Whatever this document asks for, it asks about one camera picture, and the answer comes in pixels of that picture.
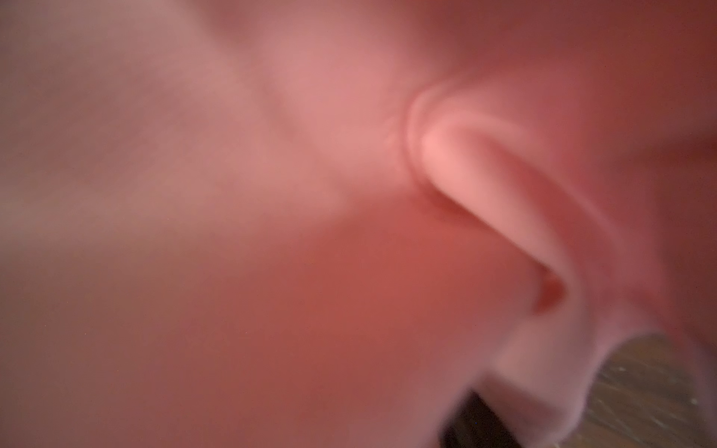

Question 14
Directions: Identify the pink baseball cap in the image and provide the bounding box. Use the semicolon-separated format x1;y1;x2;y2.
1;1;716;447

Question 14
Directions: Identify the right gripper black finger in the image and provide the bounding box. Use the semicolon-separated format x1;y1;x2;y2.
442;392;521;448

